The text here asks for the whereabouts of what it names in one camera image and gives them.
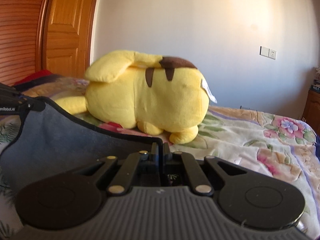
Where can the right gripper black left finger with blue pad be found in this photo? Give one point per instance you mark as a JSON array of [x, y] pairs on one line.
[[115, 176]]

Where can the wooden door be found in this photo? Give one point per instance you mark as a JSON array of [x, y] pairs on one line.
[[67, 33]]

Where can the white wall socket plate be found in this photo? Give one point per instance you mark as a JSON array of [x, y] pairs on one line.
[[267, 52]]

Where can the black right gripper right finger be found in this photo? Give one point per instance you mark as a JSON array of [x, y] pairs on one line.
[[211, 177]]

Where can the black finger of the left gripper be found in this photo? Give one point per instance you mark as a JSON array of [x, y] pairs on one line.
[[13, 102]]

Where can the wooden side cabinet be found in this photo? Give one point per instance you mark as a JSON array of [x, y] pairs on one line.
[[311, 113]]

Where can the stacked boxes and linens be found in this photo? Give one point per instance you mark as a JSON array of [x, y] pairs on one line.
[[316, 81]]

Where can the dark blue red blanket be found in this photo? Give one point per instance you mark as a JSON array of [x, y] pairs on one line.
[[38, 78]]

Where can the floral bed cover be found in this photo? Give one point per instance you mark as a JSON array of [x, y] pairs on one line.
[[278, 146]]

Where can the purple microfiber towel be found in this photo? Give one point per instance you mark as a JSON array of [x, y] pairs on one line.
[[51, 141]]

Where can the yellow Pikachu plush toy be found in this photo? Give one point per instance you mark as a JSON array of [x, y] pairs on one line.
[[153, 93]]

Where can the wooden slatted wardrobe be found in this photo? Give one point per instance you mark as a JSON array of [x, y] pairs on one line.
[[22, 25]]

